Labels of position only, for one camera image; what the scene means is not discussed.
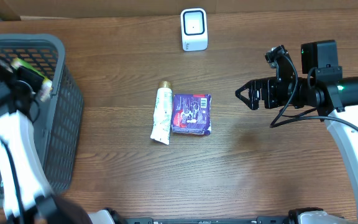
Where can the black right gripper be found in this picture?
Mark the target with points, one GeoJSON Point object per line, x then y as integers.
{"type": "Point", "coordinates": [268, 86]}

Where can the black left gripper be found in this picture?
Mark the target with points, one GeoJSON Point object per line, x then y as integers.
{"type": "Point", "coordinates": [23, 74]}

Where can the green juice carton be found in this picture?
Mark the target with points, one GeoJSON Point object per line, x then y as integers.
{"type": "Point", "coordinates": [31, 78]}

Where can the purple Carefree packet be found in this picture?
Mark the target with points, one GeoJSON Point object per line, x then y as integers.
{"type": "Point", "coordinates": [192, 114]}

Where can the white tube gold cap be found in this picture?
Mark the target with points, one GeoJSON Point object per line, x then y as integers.
{"type": "Point", "coordinates": [163, 113]}

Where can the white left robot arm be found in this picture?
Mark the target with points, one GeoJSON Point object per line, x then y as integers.
{"type": "Point", "coordinates": [28, 196]}

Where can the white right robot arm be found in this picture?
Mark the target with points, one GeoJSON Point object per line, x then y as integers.
{"type": "Point", "coordinates": [323, 94]}

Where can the white barcode scanner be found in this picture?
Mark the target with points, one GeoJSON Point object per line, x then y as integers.
{"type": "Point", "coordinates": [194, 29]}

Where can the grey plastic basket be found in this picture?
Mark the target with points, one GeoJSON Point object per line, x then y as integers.
{"type": "Point", "coordinates": [57, 121]}

